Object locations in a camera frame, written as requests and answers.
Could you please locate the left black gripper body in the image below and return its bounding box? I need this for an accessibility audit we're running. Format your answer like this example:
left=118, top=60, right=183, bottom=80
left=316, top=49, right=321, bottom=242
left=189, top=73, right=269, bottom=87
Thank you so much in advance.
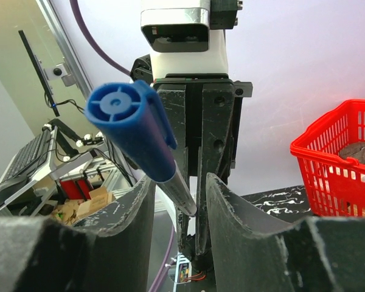
left=153, top=75, right=252, bottom=179

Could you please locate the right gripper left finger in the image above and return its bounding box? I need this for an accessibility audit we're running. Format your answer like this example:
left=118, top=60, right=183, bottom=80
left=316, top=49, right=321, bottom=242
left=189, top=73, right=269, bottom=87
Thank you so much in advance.
left=0, top=177, right=155, bottom=291

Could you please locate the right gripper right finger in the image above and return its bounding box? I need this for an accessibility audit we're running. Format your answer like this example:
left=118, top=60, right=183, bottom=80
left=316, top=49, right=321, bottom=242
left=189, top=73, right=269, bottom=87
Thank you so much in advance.
left=206, top=173, right=365, bottom=291

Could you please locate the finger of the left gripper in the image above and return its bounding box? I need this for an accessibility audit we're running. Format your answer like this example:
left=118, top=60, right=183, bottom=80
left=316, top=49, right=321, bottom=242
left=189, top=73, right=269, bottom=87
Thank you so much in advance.
left=195, top=82, right=234, bottom=256
left=156, top=83, right=189, bottom=249

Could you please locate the blue capped whiteboard marker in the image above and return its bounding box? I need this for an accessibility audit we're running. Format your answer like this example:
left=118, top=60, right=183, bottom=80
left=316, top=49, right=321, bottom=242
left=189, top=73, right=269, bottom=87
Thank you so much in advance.
left=85, top=80, right=197, bottom=217

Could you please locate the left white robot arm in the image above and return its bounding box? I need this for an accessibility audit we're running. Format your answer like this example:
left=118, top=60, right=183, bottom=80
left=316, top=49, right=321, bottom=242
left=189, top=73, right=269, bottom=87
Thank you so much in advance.
left=131, top=55, right=253, bottom=257

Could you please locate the red plastic shopping basket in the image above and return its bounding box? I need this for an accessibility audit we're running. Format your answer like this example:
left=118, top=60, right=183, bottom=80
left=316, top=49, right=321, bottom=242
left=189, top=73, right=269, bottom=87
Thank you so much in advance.
left=290, top=99, right=365, bottom=217

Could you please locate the black keyboard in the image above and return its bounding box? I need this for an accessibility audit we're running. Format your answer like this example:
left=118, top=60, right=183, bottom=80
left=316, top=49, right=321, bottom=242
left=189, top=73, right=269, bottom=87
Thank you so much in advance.
left=0, top=130, right=52, bottom=190

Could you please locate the black monitor on stand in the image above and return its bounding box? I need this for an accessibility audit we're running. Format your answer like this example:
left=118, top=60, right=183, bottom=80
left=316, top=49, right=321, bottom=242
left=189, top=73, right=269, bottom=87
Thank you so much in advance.
left=18, top=30, right=60, bottom=117

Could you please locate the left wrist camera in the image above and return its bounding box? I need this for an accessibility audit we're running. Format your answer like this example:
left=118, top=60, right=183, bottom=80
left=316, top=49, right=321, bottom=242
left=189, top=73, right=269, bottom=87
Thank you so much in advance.
left=141, top=0, right=243, bottom=80

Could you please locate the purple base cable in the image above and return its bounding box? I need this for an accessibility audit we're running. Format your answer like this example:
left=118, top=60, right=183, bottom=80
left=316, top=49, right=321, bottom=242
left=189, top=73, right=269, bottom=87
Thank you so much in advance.
left=147, top=224, right=176, bottom=292

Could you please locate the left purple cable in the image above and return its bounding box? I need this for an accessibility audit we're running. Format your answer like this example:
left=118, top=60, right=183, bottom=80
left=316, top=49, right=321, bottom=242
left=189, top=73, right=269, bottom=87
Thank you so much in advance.
left=69, top=0, right=131, bottom=77

